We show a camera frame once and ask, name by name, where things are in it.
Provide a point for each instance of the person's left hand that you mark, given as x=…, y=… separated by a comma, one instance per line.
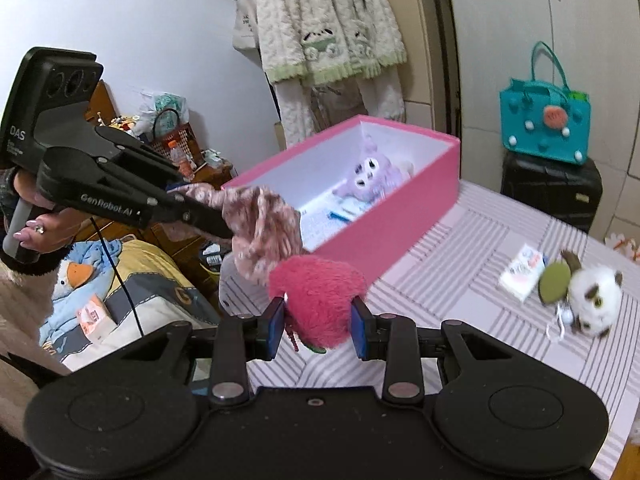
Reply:
x=52, y=227

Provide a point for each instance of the small artificial flowers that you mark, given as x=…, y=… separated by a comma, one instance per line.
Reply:
x=622, y=246

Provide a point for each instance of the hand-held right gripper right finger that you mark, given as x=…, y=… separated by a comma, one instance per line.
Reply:
x=357, y=330

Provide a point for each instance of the blue duck plush pillow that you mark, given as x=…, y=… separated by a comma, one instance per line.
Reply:
x=75, y=275

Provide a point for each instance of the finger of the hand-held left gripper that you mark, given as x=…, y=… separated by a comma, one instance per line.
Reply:
x=135, y=157
x=190, y=212

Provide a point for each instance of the yellow and grey quilt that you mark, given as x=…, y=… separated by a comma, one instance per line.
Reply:
x=150, y=265

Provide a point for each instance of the crumpled white plastic bag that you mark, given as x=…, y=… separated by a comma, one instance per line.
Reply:
x=162, y=102

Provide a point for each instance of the pink cardboard box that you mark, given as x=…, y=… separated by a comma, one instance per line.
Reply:
x=400, y=230

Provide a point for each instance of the canvas tote bag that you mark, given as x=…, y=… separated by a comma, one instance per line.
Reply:
x=245, y=22

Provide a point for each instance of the printed paper sheet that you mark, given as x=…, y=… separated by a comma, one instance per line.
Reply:
x=320, y=232

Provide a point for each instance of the black suitcase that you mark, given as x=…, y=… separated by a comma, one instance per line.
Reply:
x=550, y=195

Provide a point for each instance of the floral cloth pouch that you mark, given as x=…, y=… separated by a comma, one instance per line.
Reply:
x=260, y=230

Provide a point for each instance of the small white tissue pack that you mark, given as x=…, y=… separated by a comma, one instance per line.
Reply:
x=522, y=272

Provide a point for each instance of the fluffy cream pajama pants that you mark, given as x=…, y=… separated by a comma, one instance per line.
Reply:
x=300, y=105

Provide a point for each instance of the purple plush toy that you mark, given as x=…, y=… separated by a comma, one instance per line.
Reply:
x=370, y=175

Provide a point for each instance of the fluffy cream pajama top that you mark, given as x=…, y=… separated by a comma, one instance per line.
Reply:
x=325, y=20

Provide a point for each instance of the white cat plush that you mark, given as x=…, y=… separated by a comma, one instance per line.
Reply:
x=595, y=300

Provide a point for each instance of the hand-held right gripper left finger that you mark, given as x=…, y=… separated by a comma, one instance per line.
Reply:
x=276, y=329

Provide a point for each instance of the woven basket bag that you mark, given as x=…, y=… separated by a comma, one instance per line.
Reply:
x=172, y=136

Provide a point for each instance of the small orange white box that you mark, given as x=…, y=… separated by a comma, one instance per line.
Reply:
x=93, y=317

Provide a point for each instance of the teal felt handbag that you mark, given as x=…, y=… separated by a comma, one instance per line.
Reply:
x=547, y=120

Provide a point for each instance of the wooden nightstand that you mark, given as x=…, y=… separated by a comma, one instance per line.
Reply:
x=200, y=185

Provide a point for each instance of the orange drink bottle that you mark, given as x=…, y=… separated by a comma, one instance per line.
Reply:
x=179, y=156

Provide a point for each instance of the beige wardrobe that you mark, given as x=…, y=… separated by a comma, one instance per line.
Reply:
x=550, y=10

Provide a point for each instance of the striped tablecloth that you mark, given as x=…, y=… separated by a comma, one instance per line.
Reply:
x=475, y=360

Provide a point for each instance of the pink strawberry plush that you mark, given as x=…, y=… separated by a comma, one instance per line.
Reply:
x=320, y=295

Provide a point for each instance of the black stand pole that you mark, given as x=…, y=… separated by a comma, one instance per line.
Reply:
x=450, y=45

